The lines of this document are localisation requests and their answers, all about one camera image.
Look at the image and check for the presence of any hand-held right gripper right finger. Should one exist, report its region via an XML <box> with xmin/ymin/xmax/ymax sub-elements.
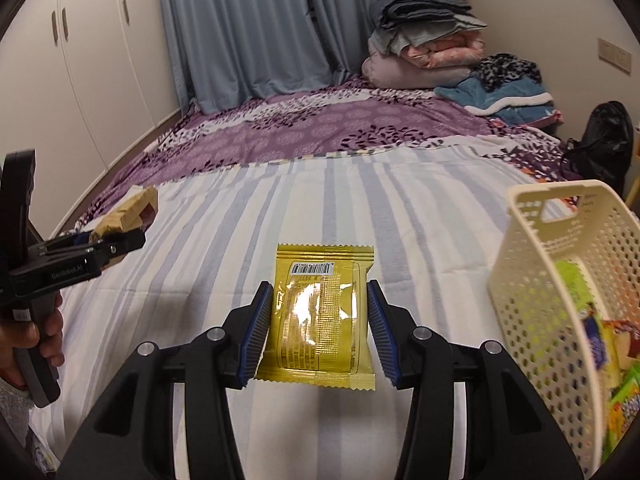
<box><xmin>366</xmin><ymin>280</ymin><xmax>583</xmax><ymax>480</ymax></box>

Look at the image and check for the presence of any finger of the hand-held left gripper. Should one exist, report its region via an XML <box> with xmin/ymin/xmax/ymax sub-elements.
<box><xmin>82</xmin><ymin>231</ymin><xmax>147</xmax><ymax>267</ymax></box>
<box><xmin>30</xmin><ymin>230</ymin><xmax>101</xmax><ymax>257</ymax></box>

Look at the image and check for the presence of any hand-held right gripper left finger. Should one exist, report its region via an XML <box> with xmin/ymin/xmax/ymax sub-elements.
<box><xmin>57</xmin><ymin>280</ymin><xmax>275</xmax><ymax>480</ymax></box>

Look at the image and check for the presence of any tan snack packet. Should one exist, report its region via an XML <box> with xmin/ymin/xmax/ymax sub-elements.
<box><xmin>92</xmin><ymin>186</ymin><xmax>160</xmax><ymax>241</ymax></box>

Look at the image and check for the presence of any yellow snack packet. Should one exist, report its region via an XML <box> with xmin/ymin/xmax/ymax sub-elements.
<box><xmin>254</xmin><ymin>243</ymin><xmax>377</xmax><ymax>392</ymax></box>

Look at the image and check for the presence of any cream perforated plastic basket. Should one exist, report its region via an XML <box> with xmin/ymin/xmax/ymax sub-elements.
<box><xmin>489</xmin><ymin>180</ymin><xmax>640</xmax><ymax>474</ymax></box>

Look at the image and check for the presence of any green seaweed snack packet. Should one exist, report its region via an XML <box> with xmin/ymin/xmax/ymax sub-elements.
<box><xmin>555</xmin><ymin>259</ymin><xmax>609</xmax><ymax>367</ymax></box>

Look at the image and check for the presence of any blue and red snack packet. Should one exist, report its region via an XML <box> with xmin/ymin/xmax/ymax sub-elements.
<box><xmin>582</xmin><ymin>310</ymin><xmax>609</xmax><ymax>367</ymax></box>

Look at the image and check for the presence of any orange yellow snack bag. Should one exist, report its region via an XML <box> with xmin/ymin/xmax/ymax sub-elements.
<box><xmin>600</xmin><ymin>320</ymin><xmax>640</xmax><ymax>372</ymax></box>

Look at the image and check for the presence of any small green snack packet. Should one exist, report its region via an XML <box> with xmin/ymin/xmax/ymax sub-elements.
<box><xmin>602</xmin><ymin>365</ymin><xmax>640</xmax><ymax>457</ymax></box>

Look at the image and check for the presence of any person's left hand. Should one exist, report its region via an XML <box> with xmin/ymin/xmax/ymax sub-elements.
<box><xmin>0</xmin><ymin>292</ymin><xmax>65</xmax><ymax>387</ymax></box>

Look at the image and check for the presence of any blue striped white sheet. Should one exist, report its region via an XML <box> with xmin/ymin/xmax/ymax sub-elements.
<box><xmin>30</xmin><ymin>142</ymin><xmax>601</xmax><ymax>480</ymax></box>

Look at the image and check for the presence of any white wardrobe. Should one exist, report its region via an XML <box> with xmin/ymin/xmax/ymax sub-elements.
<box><xmin>0</xmin><ymin>0</ymin><xmax>184</xmax><ymax>222</ymax></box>

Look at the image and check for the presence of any purple floral bedsheet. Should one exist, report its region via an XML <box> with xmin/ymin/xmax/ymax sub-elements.
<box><xmin>75</xmin><ymin>75</ymin><xmax>592</xmax><ymax>227</ymax></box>

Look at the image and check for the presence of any blue grey curtain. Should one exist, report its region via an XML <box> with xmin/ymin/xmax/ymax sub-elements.
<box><xmin>157</xmin><ymin>0</ymin><xmax>464</xmax><ymax>114</ymax></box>

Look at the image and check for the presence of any blue fleece blanket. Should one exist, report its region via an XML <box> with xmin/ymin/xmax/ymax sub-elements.
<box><xmin>434</xmin><ymin>77</ymin><xmax>557</xmax><ymax>127</ymax></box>

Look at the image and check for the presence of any pink quilt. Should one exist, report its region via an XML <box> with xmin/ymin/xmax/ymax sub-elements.
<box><xmin>400</xmin><ymin>42</ymin><xmax>487</xmax><ymax>69</ymax></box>

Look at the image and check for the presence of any leopard print cloth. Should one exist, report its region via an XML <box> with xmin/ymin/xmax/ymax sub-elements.
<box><xmin>472</xmin><ymin>54</ymin><xmax>544</xmax><ymax>93</ymax></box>

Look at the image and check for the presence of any black backpack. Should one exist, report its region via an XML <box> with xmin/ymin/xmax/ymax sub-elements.
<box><xmin>562</xmin><ymin>101</ymin><xmax>635</xmax><ymax>197</ymax></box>

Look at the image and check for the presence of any grey folded blanket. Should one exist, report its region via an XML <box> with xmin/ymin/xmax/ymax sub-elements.
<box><xmin>375</xmin><ymin>0</ymin><xmax>489</xmax><ymax>32</ymax></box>

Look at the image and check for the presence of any beige wall socket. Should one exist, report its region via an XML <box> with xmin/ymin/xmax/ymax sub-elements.
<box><xmin>597</xmin><ymin>37</ymin><xmax>634</xmax><ymax>77</ymax></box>

